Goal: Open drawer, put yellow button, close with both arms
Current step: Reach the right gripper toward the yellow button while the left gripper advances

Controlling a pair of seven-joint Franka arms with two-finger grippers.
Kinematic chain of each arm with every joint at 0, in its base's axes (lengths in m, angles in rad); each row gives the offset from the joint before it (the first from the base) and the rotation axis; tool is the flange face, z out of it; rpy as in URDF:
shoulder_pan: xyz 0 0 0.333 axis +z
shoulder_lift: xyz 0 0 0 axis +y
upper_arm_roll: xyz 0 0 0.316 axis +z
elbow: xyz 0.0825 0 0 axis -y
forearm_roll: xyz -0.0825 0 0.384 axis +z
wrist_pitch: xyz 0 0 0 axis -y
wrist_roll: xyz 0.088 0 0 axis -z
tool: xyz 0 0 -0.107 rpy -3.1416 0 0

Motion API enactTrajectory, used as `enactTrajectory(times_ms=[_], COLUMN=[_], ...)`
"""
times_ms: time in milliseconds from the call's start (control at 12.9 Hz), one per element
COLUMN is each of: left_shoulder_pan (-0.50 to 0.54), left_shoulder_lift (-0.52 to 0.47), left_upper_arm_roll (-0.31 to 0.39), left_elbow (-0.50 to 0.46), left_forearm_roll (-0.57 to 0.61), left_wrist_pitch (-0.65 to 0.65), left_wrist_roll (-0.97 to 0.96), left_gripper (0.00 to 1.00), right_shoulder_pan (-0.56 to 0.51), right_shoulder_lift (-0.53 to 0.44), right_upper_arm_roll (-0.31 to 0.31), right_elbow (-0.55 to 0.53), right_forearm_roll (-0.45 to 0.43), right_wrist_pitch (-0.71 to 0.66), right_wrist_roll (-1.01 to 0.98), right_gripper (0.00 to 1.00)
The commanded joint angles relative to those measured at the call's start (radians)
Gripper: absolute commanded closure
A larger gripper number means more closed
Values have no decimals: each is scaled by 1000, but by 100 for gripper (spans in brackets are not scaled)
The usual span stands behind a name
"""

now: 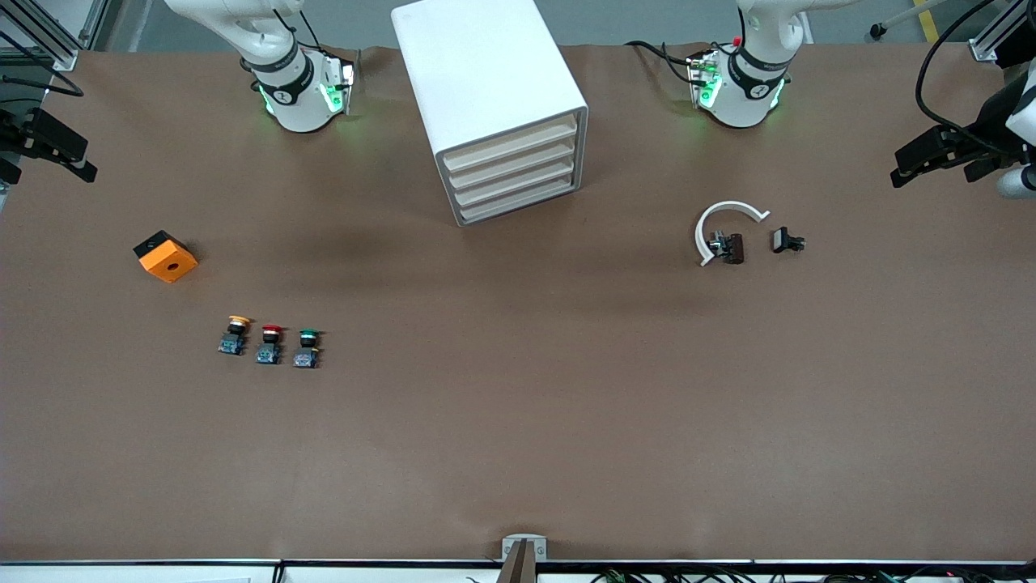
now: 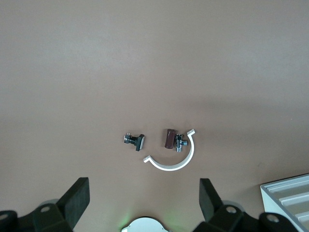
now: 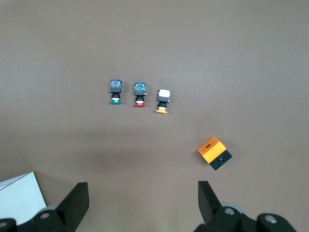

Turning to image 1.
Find yellow push button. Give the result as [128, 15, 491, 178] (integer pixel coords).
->
[217, 315, 252, 357]

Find green push button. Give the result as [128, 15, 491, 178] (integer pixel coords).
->
[292, 329, 323, 370]

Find orange box with hole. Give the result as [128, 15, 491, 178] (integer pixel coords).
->
[133, 230, 199, 284]

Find grey pole with black foot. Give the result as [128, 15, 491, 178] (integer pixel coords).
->
[870, 0, 953, 39]

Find aluminium frame profile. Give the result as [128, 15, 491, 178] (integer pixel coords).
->
[0, 0, 111, 71]
[970, 0, 1022, 62]

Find white curved ring piece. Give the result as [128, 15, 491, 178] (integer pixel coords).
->
[694, 200, 771, 267]

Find black right base cable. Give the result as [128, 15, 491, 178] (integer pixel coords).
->
[271, 4, 326, 54]

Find black base cable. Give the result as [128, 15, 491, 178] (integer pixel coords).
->
[625, 39, 698, 86]
[271, 4, 326, 54]

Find black left base cable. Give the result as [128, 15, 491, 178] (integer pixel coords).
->
[625, 39, 698, 86]

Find white table edge rail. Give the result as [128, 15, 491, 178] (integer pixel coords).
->
[0, 559, 1036, 583]

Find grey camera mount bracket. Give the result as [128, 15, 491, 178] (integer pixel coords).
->
[501, 534, 548, 583]

